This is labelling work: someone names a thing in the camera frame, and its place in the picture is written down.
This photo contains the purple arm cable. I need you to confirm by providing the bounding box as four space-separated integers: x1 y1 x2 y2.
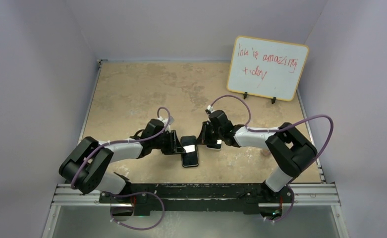
205 95 334 224
70 107 171 231

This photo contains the white silicone phone case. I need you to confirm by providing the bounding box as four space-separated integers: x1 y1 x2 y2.
206 139 223 151

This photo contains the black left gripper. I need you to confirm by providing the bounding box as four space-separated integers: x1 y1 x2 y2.
152 130 185 155

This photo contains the aluminium frame rail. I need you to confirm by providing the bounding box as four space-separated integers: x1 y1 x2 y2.
50 183 341 208

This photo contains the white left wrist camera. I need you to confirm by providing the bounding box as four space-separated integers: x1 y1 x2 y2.
158 117 173 127

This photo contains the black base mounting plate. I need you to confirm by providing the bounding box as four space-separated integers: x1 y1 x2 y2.
99 183 294 219

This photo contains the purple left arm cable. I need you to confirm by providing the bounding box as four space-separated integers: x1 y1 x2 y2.
70 107 171 231

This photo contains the yellow framed whiteboard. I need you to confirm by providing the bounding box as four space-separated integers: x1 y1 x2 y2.
226 36 310 102

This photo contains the black phone case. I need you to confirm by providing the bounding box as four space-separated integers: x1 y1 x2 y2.
180 135 200 168

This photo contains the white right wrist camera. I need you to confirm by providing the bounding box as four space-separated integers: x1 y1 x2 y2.
205 105 214 115

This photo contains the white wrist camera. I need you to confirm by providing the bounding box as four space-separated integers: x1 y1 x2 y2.
205 105 214 115
158 117 173 127

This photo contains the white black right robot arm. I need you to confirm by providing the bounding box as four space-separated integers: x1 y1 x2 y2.
196 109 318 202

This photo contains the pink cap bottle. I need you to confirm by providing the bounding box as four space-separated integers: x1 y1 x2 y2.
261 149 271 157

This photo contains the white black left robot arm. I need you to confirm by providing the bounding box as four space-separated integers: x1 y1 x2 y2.
58 118 185 203

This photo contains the black phone silver edge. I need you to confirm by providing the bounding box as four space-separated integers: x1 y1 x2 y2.
181 136 199 167

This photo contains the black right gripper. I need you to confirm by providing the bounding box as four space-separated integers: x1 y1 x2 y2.
195 122 222 146

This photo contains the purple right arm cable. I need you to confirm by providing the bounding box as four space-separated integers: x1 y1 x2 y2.
205 95 334 224

